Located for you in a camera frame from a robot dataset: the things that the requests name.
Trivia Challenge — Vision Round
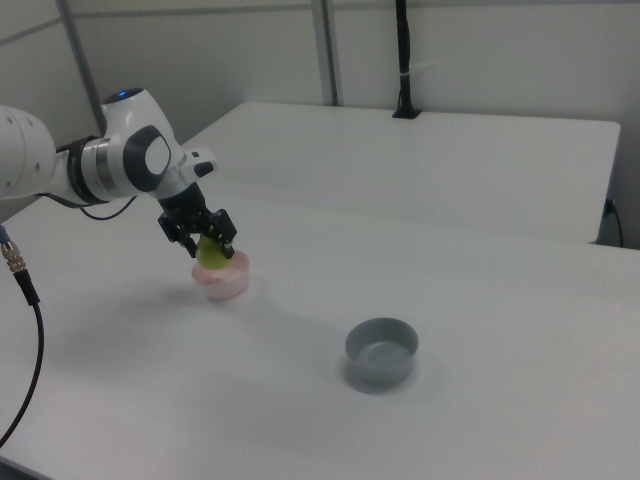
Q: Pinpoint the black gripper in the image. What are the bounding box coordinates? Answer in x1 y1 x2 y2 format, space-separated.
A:
157 183 238 260

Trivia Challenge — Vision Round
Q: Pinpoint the green pear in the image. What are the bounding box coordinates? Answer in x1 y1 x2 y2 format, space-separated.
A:
194 233 236 272

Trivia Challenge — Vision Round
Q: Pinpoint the pink bowl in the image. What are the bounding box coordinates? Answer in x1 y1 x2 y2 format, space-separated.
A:
191 249 252 303

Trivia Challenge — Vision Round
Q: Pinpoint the grey bowl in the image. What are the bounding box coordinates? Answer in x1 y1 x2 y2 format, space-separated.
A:
344 316 420 387

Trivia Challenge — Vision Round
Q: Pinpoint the white adjoining table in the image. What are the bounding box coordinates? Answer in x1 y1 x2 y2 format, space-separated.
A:
175 101 622 246

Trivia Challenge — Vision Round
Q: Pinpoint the black pole with clamp base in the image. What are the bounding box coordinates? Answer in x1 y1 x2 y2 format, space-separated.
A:
391 0 422 121

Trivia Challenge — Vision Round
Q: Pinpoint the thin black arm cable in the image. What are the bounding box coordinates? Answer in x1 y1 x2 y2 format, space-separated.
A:
41 191 139 222

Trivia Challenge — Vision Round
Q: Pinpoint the black cable with metal connector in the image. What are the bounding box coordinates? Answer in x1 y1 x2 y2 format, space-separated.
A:
0 224 46 450

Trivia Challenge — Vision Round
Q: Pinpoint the grey metal partition post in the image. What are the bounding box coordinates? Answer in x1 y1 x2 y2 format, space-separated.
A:
310 0 345 107
55 0 109 135

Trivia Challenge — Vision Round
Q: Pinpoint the dark cable with blue plug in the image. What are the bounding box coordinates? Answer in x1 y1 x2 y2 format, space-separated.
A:
603 198 625 248

